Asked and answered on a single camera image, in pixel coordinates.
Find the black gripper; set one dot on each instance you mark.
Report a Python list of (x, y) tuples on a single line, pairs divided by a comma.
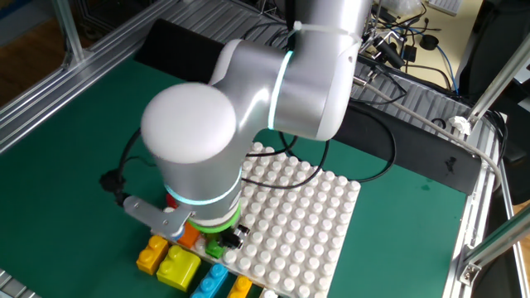
[(217, 236)]

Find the green two-stud block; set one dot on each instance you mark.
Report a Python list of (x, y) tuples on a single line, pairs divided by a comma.
[(214, 248)]

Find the orange curved block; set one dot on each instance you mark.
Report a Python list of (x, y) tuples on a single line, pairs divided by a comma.
[(189, 236)]

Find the small red block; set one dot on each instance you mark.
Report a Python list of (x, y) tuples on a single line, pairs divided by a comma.
[(171, 202)]

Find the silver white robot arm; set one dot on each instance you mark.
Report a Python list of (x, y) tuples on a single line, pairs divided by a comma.
[(198, 124)]

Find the orange-yellow four-stud block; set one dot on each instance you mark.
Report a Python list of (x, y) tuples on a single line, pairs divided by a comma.
[(240, 287)]

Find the blue three-stud block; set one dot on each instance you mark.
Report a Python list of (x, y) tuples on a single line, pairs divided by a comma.
[(209, 281)]

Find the white studded baseplate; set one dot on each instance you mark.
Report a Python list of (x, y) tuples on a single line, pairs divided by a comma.
[(298, 232)]

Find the white four-stud block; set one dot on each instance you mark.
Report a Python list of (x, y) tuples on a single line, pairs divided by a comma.
[(269, 294)]

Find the lime yellow sloped block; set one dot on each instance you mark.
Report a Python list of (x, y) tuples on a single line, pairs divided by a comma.
[(179, 269)]

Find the orange-yellow two-stud block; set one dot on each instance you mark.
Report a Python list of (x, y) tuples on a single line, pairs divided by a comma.
[(151, 256)]

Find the green table mat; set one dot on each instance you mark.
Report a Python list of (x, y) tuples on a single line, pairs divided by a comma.
[(62, 165)]

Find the black base mat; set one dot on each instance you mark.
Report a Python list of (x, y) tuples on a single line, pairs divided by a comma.
[(414, 153)]

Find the aluminium slotted table deck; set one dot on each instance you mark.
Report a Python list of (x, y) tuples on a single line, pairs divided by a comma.
[(41, 103)]

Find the white crumpled tape wad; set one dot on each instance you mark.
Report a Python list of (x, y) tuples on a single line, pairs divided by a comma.
[(459, 125)]

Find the black round puck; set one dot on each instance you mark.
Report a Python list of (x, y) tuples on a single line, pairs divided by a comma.
[(429, 42)]

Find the black office chair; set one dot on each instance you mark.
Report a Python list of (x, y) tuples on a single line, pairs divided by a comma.
[(488, 49)]

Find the black cylindrical camera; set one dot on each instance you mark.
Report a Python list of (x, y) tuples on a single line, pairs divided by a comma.
[(387, 51)]

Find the aluminium frame post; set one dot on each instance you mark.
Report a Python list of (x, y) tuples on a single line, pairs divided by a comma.
[(68, 33), (501, 74), (497, 244)]

